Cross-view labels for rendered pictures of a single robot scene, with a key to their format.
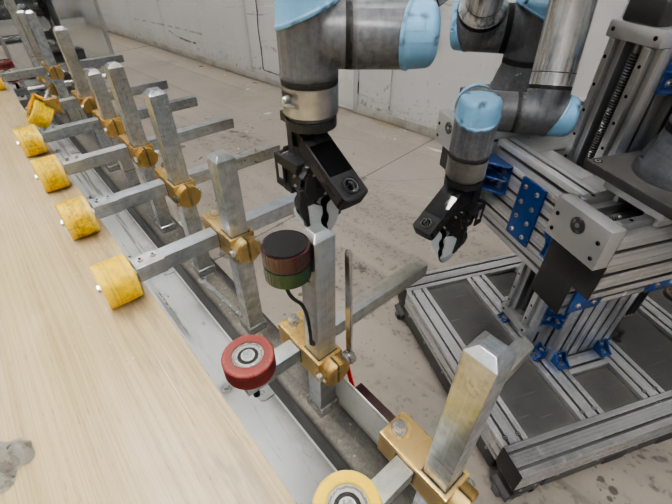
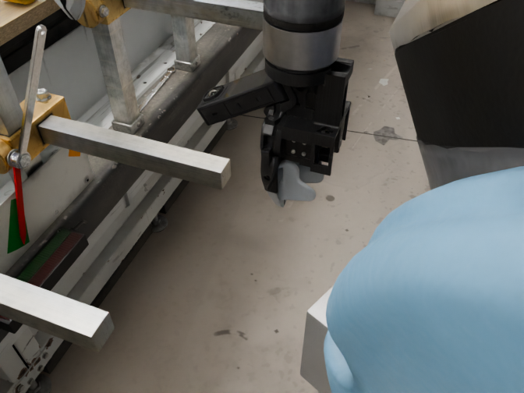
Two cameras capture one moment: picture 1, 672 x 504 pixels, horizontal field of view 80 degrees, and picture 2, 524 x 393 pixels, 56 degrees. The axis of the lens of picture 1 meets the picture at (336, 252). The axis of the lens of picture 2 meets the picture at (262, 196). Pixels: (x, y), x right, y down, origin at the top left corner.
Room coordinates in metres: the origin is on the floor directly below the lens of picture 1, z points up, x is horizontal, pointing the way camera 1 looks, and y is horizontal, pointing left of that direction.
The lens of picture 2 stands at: (0.44, -0.63, 1.27)
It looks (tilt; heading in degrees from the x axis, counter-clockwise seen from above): 44 degrees down; 61
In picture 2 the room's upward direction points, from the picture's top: straight up
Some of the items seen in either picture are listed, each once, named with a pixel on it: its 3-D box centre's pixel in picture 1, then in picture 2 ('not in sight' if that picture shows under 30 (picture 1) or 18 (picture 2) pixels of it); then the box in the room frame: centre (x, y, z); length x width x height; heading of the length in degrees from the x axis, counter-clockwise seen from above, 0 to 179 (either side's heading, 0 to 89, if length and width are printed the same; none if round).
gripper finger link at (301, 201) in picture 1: (309, 201); not in sight; (0.51, 0.04, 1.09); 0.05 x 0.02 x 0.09; 130
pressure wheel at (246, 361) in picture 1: (252, 374); not in sight; (0.37, 0.13, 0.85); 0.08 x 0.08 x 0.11
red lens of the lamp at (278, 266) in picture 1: (285, 251); not in sight; (0.38, 0.06, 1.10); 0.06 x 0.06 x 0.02
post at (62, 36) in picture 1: (89, 106); not in sight; (1.36, 0.84, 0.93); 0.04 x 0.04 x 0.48; 40
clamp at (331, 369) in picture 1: (311, 349); (23, 131); (0.42, 0.04, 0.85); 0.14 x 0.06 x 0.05; 40
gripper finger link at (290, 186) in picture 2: (455, 245); (292, 189); (0.69, -0.26, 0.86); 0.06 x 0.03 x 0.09; 131
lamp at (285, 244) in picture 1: (292, 304); not in sight; (0.38, 0.06, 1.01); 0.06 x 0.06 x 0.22; 40
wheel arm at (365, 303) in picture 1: (344, 318); (84, 139); (0.49, -0.02, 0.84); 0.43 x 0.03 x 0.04; 130
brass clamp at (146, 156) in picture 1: (138, 149); not in sight; (0.99, 0.53, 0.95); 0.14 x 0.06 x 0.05; 40
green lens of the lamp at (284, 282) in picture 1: (287, 266); not in sight; (0.38, 0.06, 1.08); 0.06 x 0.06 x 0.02
